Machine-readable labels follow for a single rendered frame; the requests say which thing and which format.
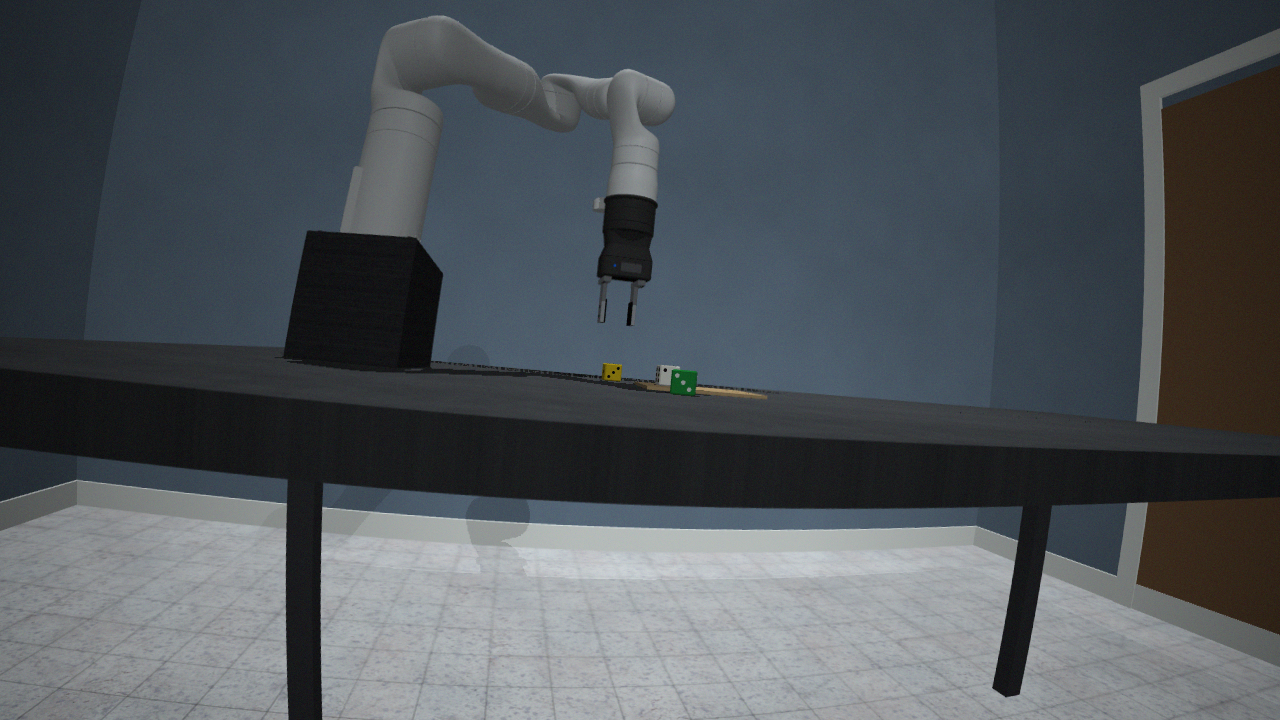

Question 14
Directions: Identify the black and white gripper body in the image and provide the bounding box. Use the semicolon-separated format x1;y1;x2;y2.
593;163;658;282

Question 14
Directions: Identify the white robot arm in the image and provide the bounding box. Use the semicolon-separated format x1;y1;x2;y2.
340;15;676;243

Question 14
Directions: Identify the green die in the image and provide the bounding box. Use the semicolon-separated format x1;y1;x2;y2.
669;369;698;396

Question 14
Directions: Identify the white die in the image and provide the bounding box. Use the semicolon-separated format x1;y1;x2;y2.
655;365;680;386

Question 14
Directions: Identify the tan flat mat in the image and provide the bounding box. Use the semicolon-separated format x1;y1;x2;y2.
635;382;767;398

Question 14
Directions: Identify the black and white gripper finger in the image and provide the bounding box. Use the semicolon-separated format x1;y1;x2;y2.
596;275;612;323
626;281;646;325

